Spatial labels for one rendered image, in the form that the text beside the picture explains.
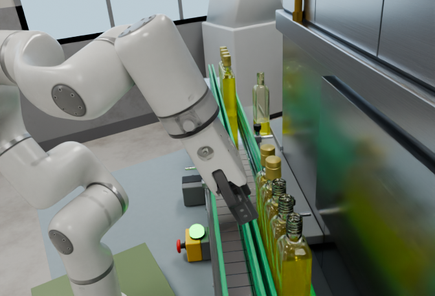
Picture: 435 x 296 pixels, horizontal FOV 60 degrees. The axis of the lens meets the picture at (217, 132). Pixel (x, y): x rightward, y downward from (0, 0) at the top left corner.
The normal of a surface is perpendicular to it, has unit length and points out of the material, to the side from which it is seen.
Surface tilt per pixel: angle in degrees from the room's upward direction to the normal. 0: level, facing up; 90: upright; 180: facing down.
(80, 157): 56
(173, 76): 86
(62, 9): 90
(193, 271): 0
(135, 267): 2
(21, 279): 0
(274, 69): 90
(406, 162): 90
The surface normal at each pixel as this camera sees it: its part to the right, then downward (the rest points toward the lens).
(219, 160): 0.09, 0.43
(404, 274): -0.99, 0.10
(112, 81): 0.85, 0.07
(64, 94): -0.40, 0.47
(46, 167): 0.56, -0.51
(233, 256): -0.07, -0.90
